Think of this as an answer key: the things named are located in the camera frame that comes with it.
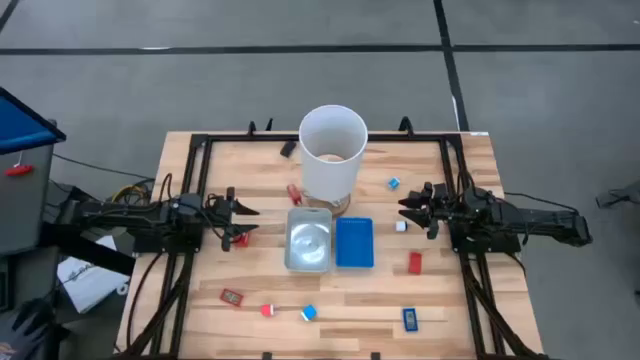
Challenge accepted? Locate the black aluminium table frame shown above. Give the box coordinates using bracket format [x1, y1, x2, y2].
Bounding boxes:
[117, 117, 549, 360]

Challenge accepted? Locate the dark grey floor object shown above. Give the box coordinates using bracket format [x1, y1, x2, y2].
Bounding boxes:
[594, 180, 640, 210]

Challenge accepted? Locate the red handle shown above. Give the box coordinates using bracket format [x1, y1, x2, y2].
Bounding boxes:
[4, 163, 35, 178]

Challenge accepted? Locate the grey plastic handle bin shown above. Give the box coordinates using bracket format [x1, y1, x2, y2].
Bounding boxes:
[284, 207, 334, 274]

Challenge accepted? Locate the blue slotted plastic basket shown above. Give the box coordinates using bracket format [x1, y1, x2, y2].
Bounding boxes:
[334, 216, 376, 270]

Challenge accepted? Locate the white paper bag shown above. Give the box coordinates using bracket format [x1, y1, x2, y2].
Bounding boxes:
[56, 234, 132, 315]

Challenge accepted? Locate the black floor cable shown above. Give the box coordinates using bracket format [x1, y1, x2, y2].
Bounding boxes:
[52, 153, 157, 182]

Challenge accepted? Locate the white shade wooden table lamp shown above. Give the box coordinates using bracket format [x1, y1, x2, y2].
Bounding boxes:
[298, 104, 370, 217]

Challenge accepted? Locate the red rectangular card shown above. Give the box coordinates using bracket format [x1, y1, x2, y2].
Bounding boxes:
[219, 288, 245, 308]

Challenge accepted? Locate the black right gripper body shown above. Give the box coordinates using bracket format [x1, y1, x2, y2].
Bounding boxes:
[423, 181, 466, 241]

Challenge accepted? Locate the yellow cable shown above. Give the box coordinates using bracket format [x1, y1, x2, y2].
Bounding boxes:
[110, 183, 154, 204]

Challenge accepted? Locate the grey cart blue top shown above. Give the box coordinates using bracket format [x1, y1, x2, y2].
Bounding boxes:
[0, 87, 67, 256]

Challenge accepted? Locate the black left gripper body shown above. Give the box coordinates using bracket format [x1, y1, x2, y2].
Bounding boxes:
[202, 186, 237, 252]

